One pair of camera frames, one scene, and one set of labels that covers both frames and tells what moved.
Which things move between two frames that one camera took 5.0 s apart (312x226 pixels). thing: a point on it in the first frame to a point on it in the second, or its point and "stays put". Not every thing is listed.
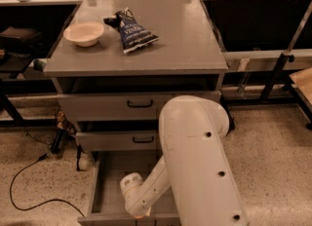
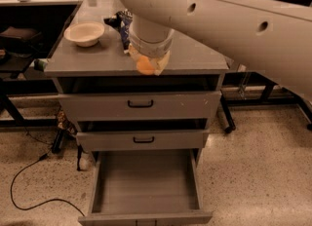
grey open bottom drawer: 105,202 stays put
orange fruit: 138,216 to 144,65
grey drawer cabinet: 114,99 stays put
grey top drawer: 120,106 stays put
